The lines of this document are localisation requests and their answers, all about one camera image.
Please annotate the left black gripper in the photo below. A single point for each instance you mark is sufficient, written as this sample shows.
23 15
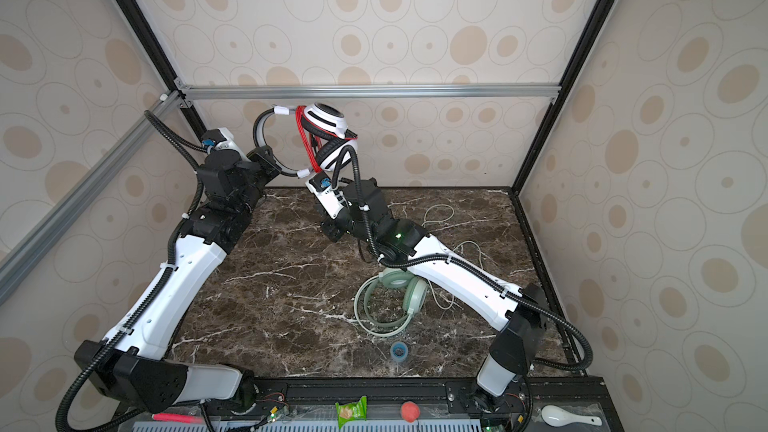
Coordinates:
257 156

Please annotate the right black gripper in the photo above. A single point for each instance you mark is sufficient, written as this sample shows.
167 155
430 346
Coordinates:
329 230

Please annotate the black white headphones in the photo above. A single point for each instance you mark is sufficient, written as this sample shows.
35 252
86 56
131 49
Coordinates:
324 133

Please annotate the mint green headphones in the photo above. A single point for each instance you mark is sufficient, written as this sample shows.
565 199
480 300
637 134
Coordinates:
407 294

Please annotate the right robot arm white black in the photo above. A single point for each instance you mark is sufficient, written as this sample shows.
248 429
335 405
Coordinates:
358 208

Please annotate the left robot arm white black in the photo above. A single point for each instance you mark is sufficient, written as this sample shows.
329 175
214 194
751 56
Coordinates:
129 364

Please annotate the blue tape roll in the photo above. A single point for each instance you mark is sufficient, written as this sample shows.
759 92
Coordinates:
399 352

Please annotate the green snack packet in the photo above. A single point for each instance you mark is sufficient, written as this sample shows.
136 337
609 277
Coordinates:
353 411

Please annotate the red ball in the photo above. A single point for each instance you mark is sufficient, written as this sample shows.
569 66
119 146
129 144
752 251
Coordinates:
410 412

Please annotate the pink marker pen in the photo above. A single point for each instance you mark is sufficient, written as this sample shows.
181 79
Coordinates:
178 418

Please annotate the white ceramic spoon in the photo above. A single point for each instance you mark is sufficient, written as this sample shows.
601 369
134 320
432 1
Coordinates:
558 417

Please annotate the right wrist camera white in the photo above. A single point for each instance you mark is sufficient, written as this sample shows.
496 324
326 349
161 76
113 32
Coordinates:
320 185

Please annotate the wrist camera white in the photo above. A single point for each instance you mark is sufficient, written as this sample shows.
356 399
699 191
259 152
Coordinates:
320 185
221 139

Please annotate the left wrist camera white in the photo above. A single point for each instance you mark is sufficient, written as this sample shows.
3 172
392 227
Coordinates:
221 139

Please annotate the horizontal aluminium frame bar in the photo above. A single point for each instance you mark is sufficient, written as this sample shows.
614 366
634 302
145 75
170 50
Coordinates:
371 91

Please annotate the diagonal aluminium frame bar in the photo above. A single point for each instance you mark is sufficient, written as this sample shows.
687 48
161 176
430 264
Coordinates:
123 190

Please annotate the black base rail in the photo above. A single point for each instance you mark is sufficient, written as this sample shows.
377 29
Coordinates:
447 404

